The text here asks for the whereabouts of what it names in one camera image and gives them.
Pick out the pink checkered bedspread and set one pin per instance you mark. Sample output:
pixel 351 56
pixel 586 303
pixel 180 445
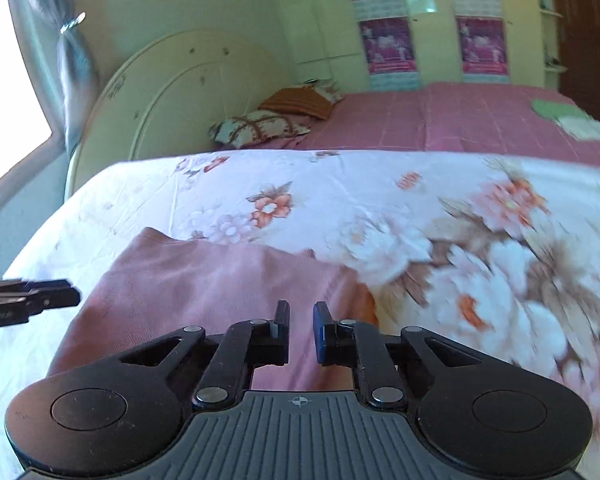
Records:
pixel 455 115

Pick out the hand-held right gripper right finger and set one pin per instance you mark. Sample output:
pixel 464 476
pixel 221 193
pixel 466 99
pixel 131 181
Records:
pixel 321 330

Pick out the brown wooden door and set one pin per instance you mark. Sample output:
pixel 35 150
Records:
pixel 587 35

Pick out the cream glossy wardrobe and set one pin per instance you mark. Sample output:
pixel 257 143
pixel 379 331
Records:
pixel 320 20

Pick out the small floral pillow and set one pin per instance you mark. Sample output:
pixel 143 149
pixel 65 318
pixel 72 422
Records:
pixel 330 91

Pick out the pink knit sweater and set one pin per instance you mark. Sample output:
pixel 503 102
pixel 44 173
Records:
pixel 205 285

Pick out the white folded cloth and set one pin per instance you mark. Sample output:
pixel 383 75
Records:
pixel 587 127

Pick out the grey blue curtain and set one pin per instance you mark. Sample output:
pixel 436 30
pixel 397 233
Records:
pixel 50 75

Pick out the bright window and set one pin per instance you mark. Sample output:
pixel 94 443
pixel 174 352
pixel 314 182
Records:
pixel 5 85

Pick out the cream corner shelf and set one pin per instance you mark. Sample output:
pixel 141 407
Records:
pixel 552 35

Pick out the cream round headboard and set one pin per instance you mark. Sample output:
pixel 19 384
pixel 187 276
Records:
pixel 180 90

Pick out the white floral bed sheet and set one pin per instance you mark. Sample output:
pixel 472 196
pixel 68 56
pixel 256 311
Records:
pixel 430 270

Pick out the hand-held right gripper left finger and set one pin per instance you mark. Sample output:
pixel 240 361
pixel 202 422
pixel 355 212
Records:
pixel 281 322

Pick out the orange striped pillow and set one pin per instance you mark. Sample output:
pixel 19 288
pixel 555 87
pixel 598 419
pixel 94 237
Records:
pixel 295 102

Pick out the green folded cloth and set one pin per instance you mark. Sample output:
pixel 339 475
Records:
pixel 552 109

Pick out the metal curtain tieback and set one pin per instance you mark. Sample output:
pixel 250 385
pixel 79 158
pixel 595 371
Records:
pixel 73 22

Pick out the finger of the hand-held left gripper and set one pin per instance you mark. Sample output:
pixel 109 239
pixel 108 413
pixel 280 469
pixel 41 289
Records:
pixel 50 284
pixel 55 299

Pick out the brown patterned floral pillow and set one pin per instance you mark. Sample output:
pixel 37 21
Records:
pixel 255 127

